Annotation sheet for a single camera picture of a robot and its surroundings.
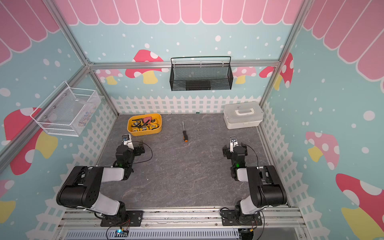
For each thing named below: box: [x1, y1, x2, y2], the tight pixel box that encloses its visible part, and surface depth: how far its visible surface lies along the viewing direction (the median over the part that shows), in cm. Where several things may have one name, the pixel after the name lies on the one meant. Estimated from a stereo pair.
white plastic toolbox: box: [223, 101, 264, 129], surface depth 108 cm
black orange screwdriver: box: [182, 121, 189, 143], surface depth 108 cm
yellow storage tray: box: [127, 113, 163, 137], surface depth 111 cm
